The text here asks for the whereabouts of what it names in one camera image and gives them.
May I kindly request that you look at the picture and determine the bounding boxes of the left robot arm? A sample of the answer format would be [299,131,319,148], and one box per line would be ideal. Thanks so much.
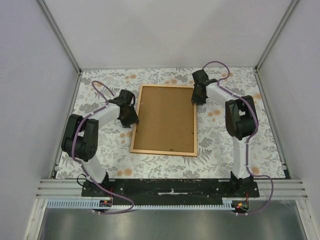
[61,89,139,197]

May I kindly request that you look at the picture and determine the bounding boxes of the brown cardboard backing board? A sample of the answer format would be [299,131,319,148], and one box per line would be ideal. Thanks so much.
[132,86,196,153]

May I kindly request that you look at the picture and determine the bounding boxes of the left aluminium corner post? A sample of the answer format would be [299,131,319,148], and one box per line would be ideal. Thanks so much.
[35,0,82,75]

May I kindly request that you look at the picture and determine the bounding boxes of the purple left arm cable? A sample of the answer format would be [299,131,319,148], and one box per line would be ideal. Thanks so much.
[71,80,136,215]

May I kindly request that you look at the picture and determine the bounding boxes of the wooden picture frame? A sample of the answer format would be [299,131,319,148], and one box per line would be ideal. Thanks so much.
[129,83,198,158]

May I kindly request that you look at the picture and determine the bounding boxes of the aluminium corner post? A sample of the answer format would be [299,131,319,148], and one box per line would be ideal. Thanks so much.
[35,0,82,75]
[255,0,301,71]

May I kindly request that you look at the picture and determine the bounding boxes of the right aluminium corner post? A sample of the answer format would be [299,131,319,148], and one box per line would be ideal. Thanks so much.
[255,0,301,71]

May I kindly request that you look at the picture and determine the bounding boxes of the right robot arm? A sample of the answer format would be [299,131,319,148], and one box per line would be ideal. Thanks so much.
[191,69,259,197]

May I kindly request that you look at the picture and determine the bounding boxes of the aluminium rail frame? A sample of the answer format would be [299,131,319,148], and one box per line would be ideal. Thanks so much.
[25,176,320,240]

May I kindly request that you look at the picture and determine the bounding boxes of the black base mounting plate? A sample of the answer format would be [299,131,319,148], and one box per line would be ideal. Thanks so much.
[81,178,260,205]

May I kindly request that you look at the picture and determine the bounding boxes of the light blue cable duct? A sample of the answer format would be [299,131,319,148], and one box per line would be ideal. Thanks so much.
[46,199,244,210]

